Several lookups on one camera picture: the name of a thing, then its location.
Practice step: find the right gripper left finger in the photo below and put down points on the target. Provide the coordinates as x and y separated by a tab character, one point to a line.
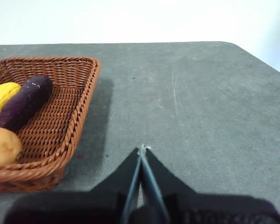
95	205

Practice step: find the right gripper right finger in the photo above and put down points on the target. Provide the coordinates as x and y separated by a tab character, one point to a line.
189	207

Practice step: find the brown woven wicker basket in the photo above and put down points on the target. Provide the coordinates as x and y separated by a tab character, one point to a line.
60	105

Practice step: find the brown potato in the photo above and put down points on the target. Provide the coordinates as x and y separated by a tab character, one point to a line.
2	144

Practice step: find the purple eggplant with green stem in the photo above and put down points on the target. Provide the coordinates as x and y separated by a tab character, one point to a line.
25	100

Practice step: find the yellow corn cob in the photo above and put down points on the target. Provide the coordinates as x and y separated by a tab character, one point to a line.
0	98

